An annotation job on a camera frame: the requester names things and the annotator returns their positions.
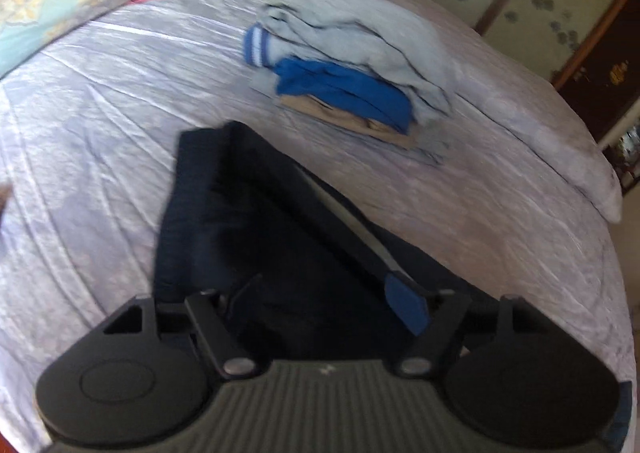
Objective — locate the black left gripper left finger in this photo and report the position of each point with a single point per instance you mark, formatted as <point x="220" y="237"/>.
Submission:
<point x="197" y="317"/>

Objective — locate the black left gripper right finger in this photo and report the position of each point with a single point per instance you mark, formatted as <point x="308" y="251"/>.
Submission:
<point x="444" y="321"/>

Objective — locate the navy blue striped pants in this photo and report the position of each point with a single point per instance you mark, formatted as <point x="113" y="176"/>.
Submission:
<point x="302" y="272"/>

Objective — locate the white textured bedspread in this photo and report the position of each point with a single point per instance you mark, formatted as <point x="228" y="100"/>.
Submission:
<point x="89" y="130"/>

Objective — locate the tan folded garment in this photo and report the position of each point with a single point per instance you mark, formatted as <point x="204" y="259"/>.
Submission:
<point x="313" y="107"/>

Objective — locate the dark wooden cabinet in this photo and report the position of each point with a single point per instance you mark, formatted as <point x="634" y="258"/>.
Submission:
<point x="606" y="84"/>

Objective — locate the bright blue folded garment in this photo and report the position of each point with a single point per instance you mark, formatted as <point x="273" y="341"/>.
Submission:
<point x="346" y="89"/>

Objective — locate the grey folded garment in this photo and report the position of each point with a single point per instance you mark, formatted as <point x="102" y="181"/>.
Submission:
<point x="376" y="37"/>

